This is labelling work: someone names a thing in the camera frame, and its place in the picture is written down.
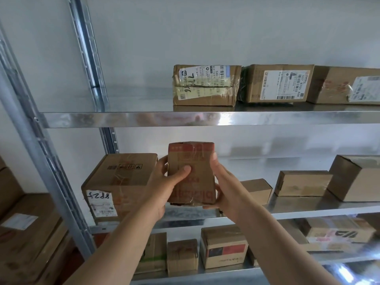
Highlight person's left forearm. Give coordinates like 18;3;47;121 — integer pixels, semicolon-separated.
64;201;165;285

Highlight slim box with blue-edged label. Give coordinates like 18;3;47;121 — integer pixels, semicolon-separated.
274;170;334;197

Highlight person's right hand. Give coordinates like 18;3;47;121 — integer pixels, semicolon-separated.
203;152;259;225

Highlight person's left hand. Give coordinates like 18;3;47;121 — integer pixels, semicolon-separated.
142;156;192;220

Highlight stack of cartons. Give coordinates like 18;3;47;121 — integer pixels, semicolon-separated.
0;157;75;285

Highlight slim box with yellow-striped label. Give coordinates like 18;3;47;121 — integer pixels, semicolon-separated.
239;178;273;206

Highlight box labelled 507 N705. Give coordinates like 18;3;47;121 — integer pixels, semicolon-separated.
242;64;315;104

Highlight boxes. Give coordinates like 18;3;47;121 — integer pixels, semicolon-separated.
135;215;377;277

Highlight long box red print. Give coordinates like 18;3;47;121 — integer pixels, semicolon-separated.
306;65;380;105

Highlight cube box with taped top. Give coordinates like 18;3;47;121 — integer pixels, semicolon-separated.
326;154;380;202

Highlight red printed box 8077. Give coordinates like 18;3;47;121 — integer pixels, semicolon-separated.
167;141;217;207

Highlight small tape-wrapped cardboard box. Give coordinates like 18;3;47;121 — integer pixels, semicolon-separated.
173;64;242;106

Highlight person's right forearm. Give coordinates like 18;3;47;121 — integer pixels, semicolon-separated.
234;204;339;285

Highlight metal shelving rack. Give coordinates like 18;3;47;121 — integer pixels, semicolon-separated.
0;0;380;285

